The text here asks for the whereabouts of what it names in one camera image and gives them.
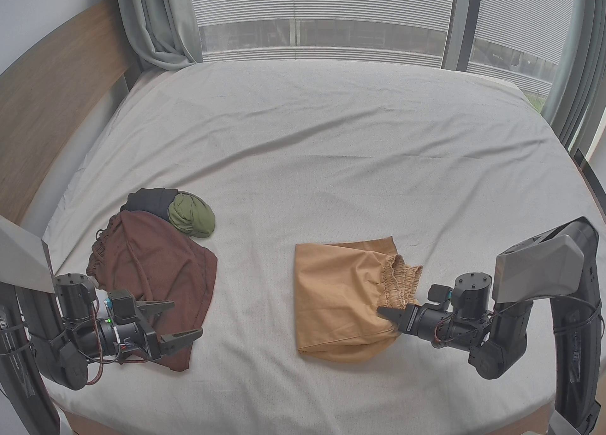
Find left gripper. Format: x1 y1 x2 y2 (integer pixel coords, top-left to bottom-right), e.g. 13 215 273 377
111 300 205 362

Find window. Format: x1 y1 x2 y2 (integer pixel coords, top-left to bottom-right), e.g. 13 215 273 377
182 0 588 109

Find grey-green curtain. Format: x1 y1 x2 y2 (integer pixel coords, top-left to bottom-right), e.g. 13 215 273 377
540 0 606 151
111 0 205 71

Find green garment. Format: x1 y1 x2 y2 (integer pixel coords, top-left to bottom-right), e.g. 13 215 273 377
168 191 217 239

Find bed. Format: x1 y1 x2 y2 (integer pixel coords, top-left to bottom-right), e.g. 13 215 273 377
0 0 606 435

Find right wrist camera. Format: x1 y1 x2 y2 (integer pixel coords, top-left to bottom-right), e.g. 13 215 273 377
427 284 456 306

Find black garment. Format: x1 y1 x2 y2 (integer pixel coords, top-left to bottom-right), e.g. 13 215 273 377
120 187 179 224

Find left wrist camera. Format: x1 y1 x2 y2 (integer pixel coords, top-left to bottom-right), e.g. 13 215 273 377
104 289 138 326

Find brown shorts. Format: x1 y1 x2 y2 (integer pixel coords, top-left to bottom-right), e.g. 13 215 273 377
85 211 219 373

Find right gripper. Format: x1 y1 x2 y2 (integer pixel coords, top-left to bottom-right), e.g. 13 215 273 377
400 303 447 342

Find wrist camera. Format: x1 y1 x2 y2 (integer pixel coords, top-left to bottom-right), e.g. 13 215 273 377
104 289 138 326
427 284 456 306

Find tan shorts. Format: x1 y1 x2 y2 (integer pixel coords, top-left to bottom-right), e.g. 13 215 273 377
294 234 425 364

